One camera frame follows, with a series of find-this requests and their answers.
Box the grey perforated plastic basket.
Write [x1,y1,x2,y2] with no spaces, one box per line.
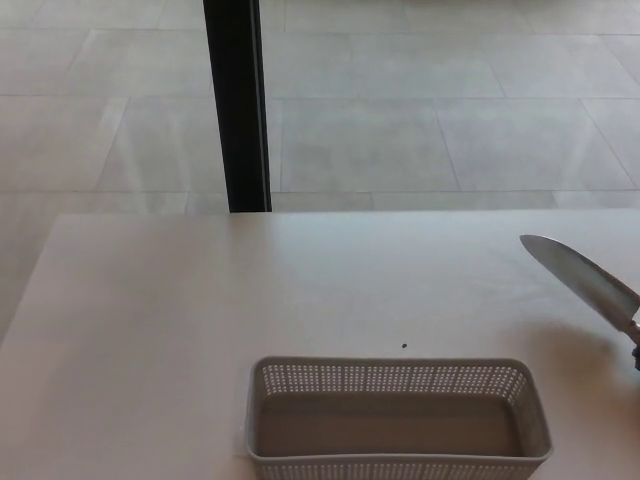
[244,356,553,480]

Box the black vertical window frame post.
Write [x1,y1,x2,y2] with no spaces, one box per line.
[203,0,273,214]

